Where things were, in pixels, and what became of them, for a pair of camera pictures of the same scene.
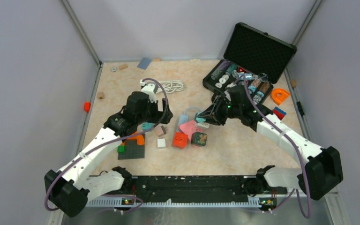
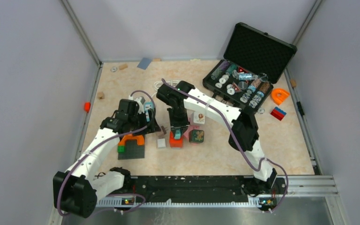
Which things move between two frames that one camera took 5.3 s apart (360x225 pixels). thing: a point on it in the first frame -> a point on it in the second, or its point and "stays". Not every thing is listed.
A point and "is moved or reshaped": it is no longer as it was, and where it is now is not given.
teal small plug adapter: x=199 y=120 -> x=177 y=135
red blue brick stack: x=279 y=113 stays
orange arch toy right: x=279 y=95 stays
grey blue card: x=144 y=63 stays
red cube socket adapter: x=180 y=140 is moved or reshaped
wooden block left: x=101 y=95 stays
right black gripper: x=215 y=106 -> x=183 y=124
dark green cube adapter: x=198 y=138 is moved or reshaped
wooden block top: x=123 y=66 stays
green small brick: x=121 y=148 stays
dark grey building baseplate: x=132 y=150 stays
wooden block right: x=293 y=83 stays
